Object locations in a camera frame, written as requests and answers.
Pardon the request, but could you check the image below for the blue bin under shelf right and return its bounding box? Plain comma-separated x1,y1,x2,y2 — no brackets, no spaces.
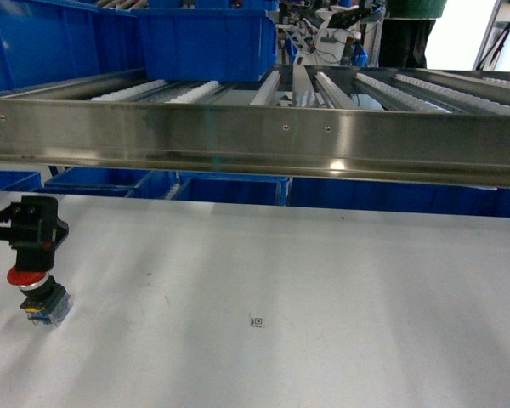
287,178,510,218

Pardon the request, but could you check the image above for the blue bin on rollers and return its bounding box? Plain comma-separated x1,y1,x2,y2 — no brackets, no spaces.
134,8,277,82

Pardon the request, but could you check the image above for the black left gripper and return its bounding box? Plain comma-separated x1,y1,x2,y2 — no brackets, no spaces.
0,195,69,272

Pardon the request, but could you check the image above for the stainless steel roller shelf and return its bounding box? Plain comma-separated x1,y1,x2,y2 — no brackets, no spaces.
0,65,510,187

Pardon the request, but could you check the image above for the blue bin under shelf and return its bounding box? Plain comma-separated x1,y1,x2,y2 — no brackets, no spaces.
287,178,510,218
171,172,292,206
37,167,156,198

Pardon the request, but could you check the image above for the large blue bin upper left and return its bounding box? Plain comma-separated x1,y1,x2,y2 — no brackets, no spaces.
0,1,145,92

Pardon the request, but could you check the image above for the blue bin under shelf left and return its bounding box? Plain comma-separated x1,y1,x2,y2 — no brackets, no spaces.
37,167,156,198

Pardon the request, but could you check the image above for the red mushroom push button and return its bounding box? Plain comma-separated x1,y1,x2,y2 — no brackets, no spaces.
7,266,73,326

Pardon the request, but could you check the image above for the small square marker sticker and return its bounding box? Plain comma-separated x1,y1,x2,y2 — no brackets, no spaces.
249,314,265,328

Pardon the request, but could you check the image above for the blue bin under shelf centre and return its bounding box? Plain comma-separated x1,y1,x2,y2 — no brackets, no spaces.
171,172,292,206

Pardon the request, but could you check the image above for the blue bin far left edge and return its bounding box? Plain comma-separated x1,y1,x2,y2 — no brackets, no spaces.
0,170,43,192

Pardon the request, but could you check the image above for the person in green shirt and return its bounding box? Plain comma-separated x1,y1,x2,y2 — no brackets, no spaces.
378,0,447,69

